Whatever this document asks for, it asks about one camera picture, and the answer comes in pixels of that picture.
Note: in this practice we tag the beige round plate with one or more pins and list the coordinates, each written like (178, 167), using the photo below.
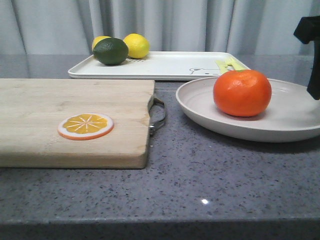
(292, 114)

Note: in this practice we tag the orange mandarin fruit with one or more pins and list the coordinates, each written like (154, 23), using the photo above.
(242, 93)

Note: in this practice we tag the white rectangular tray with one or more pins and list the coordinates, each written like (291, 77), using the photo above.
(157, 65)

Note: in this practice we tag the yellow plastic fork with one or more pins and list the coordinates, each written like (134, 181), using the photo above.
(235, 64)

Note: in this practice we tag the yellow lemon right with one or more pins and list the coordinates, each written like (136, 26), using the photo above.
(138, 45)

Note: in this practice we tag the yellow lemon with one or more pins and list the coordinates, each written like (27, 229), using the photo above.
(138, 45)
(96, 42)

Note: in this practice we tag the green lime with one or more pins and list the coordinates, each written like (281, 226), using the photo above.
(111, 51)

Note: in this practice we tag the yellow lemon left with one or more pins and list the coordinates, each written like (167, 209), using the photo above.
(96, 42)

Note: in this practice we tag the orange slice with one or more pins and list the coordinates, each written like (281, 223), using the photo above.
(85, 126)

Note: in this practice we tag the grey curtain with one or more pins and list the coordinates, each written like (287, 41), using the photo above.
(238, 27)

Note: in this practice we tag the wooden cutting board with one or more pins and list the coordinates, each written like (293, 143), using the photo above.
(31, 110)

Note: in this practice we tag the metal cutting board handle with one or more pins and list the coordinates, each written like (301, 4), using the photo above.
(158, 115)

